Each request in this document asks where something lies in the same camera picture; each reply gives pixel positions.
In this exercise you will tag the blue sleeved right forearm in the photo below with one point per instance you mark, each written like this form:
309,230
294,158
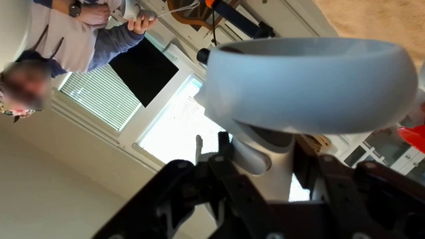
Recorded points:
113,44

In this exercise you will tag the operator right hand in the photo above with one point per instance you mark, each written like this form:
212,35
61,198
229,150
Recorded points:
142,22

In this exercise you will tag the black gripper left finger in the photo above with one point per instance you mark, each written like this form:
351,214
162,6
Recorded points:
177,199

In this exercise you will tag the black square panel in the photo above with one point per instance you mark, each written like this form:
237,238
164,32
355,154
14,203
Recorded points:
144,71

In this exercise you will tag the person in light shirt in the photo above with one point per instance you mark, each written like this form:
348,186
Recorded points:
57,40

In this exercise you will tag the white glass-door cabinet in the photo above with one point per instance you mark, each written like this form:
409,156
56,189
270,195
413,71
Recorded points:
390,153

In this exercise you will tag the white operator controller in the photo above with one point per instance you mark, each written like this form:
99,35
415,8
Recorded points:
131,10

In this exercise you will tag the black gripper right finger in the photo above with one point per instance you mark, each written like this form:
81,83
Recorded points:
367,203

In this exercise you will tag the brown wooden armchair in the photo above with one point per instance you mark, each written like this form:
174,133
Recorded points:
194,15

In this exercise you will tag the operator left hand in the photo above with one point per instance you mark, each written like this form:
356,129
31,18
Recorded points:
95,14

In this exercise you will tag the black tripod with orange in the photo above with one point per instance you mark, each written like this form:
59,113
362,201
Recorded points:
239,18

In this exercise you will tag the dark wrist watch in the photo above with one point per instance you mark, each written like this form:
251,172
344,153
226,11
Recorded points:
75,8

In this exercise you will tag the red bowl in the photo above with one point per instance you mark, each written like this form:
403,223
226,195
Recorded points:
413,137

